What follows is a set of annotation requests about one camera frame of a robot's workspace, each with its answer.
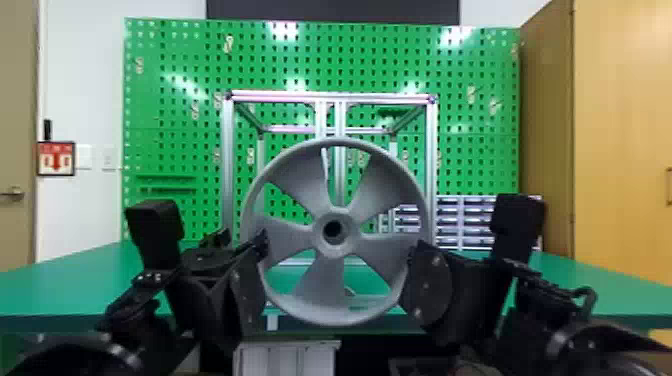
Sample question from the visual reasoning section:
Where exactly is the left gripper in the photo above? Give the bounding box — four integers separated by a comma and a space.
177, 229, 271, 354

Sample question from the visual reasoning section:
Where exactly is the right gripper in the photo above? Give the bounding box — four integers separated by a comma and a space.
400, 240, 514, 349

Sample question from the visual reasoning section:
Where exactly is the grey wheel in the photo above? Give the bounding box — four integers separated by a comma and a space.
239, 136, 431, 328

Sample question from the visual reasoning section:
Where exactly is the white drawer cabinet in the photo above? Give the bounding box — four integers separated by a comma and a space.
377, 194, 545, 252

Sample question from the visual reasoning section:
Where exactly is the yellow wooden cupboard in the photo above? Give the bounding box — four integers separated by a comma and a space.
519, 0, 672, 288

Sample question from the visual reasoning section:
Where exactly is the beige door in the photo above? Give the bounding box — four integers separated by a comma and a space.
0, 0, 40, 273

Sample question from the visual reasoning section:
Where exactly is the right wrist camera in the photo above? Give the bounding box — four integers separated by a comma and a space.
489, 193, 546, 264

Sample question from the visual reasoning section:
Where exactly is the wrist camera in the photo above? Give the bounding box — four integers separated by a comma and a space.
489, 193, 546, 264
124, 198, 186, 272

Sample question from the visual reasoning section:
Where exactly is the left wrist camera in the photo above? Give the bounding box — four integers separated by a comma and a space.
124, 198, 186, 272

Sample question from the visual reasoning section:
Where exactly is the black cable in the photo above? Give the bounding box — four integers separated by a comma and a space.
569, 285, 600, 323

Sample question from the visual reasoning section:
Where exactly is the silver frame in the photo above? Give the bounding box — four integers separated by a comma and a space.
220, 89, 440, 267

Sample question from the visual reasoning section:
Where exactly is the red wall sign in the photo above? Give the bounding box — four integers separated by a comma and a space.
36, 140, 77, 178

